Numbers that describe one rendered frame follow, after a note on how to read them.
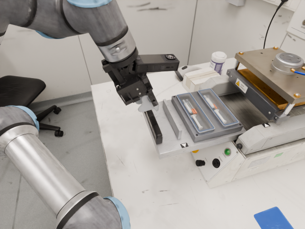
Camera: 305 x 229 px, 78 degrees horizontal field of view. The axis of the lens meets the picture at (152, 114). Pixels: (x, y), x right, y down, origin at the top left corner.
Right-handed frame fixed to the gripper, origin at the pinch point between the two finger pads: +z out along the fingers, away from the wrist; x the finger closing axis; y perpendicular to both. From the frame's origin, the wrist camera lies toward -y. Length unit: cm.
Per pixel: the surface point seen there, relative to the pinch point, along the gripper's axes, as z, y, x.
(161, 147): 7.5, 4.3, 8.7
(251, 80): 11.5, -32.9, -3.3
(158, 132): 3.6, 3.2, 6.3
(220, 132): 12.0, -13.8, 9.8
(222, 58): 34, -46, -47
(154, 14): 36, -34, -151
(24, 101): 28, 93, -95
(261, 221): 38, -14, 31
